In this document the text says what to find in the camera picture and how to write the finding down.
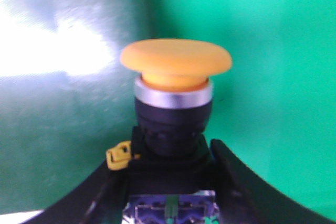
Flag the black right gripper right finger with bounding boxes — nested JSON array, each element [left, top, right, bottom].
[[210, 139, 333, 223]]

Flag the yellow mushroom push button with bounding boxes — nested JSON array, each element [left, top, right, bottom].
[[106, 39, 232, 223]]

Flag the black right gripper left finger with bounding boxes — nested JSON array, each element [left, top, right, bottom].
[[24, 165, 128, 223]]

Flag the green conveyor belt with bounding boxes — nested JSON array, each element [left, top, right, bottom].
[[1, 0, 335, 219]]

